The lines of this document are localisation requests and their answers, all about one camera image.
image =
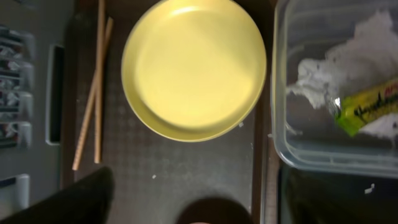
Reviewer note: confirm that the black waste bin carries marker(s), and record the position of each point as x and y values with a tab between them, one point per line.
319	197

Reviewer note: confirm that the dark brown serving tray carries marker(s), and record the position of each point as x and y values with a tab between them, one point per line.
157	180

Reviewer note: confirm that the green orange snack wrapper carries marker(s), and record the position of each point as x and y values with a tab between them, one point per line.
353	113

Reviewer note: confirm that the right wooden chopstick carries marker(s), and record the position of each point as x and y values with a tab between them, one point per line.
99	79

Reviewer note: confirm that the white tissue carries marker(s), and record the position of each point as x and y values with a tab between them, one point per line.
366	60

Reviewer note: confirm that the clear plastic waste bin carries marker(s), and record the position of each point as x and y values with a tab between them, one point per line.
306	138

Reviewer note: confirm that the yellow plate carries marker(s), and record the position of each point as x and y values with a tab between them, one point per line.
193	70

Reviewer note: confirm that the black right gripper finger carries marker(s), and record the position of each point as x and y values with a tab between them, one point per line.
87	201

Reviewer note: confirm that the grey dishwasher rack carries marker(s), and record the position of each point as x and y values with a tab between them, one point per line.
32	63

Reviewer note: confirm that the left wooden chopstick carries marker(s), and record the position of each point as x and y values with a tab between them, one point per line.
92	96

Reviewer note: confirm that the wooden chopstick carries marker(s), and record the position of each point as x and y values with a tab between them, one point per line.
92	96
99	79

